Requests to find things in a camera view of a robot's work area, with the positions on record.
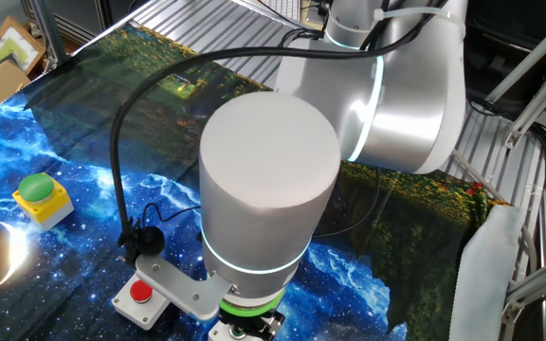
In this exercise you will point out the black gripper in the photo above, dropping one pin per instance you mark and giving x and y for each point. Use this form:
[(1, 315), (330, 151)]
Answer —
[(249, 324)]

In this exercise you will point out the white box green button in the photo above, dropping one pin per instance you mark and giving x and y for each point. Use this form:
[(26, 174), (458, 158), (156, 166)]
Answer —
[(225, 334)]

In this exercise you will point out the white box red mushroom button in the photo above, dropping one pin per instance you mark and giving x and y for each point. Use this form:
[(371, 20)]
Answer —
[(135, 305)]

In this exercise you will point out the yellow box large green button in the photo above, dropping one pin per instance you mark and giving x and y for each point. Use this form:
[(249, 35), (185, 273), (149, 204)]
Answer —
[(45, 208)]

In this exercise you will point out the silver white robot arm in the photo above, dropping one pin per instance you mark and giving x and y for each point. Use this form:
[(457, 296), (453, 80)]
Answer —
[(301, 166)]

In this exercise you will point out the starry night landscape cloth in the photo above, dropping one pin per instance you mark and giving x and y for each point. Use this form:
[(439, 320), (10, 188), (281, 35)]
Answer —
[(64, 142)]

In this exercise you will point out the white keyboard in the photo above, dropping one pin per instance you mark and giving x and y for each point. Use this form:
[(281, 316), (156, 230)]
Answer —
[(282, 8)]

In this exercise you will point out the black equipment case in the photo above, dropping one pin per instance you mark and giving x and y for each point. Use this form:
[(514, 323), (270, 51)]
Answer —
[(491, 57)]

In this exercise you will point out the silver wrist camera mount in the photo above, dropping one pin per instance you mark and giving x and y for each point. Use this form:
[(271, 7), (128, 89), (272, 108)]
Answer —
[(178, 284)]

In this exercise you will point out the grey aluminium frame post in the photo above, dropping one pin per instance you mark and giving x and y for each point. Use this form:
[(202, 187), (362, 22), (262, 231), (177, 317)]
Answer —
[(48, 33), (538, 279)]

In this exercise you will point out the grey aluminium frame bar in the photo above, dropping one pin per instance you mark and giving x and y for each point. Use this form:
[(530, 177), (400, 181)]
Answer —
[(543, 102), (533, 54)]

